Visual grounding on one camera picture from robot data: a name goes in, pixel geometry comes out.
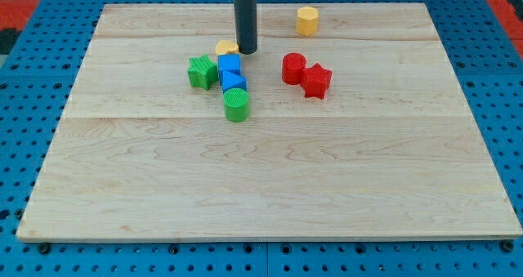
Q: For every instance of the green cylinder block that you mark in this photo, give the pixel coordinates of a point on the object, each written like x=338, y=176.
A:
x=236, y=104

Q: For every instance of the red cylinder block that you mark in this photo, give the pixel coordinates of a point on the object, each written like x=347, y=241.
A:
x=292, y=65

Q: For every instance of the blue cube block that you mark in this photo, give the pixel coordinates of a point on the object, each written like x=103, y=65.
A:
x=230, y=63

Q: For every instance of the blue triangle block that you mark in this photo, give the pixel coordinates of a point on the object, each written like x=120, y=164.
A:
x=230, y=81

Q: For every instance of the yellow heart block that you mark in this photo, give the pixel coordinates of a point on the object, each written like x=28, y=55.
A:
x=226, y=47

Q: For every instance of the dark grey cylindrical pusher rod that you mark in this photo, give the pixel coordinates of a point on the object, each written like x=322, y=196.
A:
x=246, y=25

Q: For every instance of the yellow hexagon block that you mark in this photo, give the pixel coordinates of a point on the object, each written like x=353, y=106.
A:
x=307, y=20

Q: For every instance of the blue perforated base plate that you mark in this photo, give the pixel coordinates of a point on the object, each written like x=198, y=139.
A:
x=39, y=74

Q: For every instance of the red star block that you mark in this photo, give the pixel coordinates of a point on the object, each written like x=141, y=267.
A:
x=315, y=81

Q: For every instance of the light wooden board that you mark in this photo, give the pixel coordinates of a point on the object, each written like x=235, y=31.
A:
x=392, y=152

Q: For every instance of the green star block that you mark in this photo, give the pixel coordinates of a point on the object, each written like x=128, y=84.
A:
x=202, y=72

